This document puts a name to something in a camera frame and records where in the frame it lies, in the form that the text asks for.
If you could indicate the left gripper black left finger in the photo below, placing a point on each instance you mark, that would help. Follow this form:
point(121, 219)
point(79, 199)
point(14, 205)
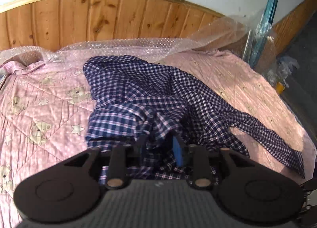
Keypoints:
point(74, 187)

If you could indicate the yellow object on floor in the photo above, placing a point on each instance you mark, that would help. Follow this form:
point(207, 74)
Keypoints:
point(279, 87)

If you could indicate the teal framed panels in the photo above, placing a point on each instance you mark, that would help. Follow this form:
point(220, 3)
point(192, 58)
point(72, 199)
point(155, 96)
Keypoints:
point(257, 37)

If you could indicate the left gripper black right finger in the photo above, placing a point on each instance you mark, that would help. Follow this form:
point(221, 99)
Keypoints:
point(243, 188)

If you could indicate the navy checked shirt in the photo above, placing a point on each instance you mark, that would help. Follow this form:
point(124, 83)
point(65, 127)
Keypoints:
point(140, 100)

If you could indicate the clear bubble wrap sheet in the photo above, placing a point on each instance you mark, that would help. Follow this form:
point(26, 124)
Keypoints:
point(225, 33)

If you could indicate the wooden headboard with gold trim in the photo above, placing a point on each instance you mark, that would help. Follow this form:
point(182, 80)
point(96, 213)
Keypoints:
point(53, 24)

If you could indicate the pink teddy bear quilt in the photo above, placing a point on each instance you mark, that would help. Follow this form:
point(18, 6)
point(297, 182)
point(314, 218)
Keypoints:
point(45, 106)

